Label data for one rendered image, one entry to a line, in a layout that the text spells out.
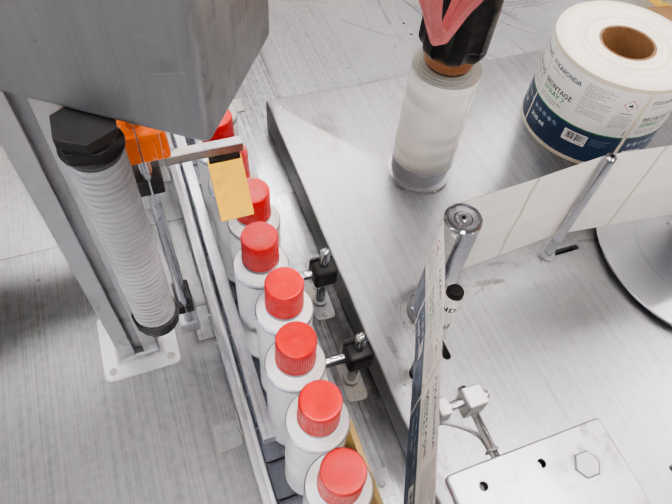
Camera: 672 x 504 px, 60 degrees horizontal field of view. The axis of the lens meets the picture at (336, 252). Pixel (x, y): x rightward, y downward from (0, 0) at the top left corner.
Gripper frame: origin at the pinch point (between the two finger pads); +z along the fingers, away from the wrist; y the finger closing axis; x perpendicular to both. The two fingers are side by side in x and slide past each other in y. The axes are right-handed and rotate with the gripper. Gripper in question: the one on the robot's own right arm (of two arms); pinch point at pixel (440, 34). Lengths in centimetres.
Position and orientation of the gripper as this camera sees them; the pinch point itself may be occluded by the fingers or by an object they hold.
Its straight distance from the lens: 54.7
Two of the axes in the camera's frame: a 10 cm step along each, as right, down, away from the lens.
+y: -3.7, -7.8, 5.0
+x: -9.3, 2.7, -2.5
